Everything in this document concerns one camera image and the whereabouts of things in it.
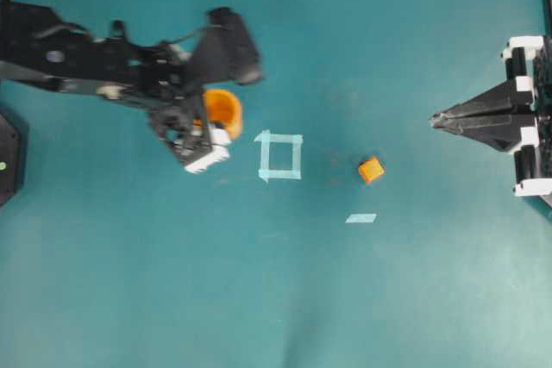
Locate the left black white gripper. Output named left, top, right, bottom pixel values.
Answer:
left=147, top=86, right=231, bottom=174

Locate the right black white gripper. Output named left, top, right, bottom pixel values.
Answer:
left=430, top=36, right=551, bottom=206

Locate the orange plastic cup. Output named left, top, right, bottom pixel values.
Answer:
left=204, top=89, right=243, bottom=140

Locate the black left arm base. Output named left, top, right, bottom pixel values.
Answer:
left=1, top=104, right=28, bottom=207

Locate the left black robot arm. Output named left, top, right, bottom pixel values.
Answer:
left=1, top=2, right=231, bottom=174

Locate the orange cube block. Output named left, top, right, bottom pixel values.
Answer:
left=358, top=156, right=385, bottom=184

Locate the light tape square outline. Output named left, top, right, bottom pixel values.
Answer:
left=254, top=129, right=304, bottom=183

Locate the light tape strip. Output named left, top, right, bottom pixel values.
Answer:
left=346, top=213, right=377, bottom=224

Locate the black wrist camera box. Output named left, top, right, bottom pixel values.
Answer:
left=185, top=7, right=264, bottom=85

